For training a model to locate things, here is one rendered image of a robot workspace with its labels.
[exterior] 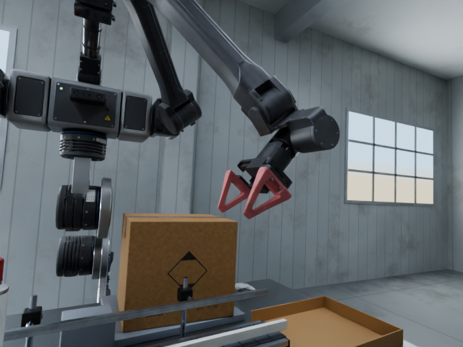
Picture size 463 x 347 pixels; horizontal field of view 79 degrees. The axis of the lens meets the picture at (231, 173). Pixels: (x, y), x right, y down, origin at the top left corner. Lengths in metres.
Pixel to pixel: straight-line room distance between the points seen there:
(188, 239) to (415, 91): 5.64
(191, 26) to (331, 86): 4.02
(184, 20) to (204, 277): 0.62
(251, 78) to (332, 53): 4.22
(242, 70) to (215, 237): 0.47
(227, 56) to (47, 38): 2.84
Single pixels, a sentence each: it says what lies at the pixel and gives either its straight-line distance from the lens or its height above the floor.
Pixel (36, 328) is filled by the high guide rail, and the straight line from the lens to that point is 0.63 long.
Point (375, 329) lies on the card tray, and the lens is 0.99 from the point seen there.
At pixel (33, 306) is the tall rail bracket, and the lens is 0.68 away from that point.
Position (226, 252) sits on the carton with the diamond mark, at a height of 1.03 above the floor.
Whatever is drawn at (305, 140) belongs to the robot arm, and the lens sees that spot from 0.48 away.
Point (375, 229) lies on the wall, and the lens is 4.98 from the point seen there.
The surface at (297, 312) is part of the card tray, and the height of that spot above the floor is 0.84.
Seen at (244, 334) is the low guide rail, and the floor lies 0.91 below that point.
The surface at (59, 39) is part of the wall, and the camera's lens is 3.30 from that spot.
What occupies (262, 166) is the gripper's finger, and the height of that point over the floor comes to 1.24.
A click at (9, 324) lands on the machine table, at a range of 1.02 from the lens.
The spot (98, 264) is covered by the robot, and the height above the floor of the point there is 0.86.
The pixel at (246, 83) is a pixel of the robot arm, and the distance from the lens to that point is 0.52.
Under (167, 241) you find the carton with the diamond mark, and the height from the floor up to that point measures 1.07.
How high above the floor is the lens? 1.20
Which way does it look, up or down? 4 degrees up
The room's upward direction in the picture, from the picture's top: 3 degrees clockwise
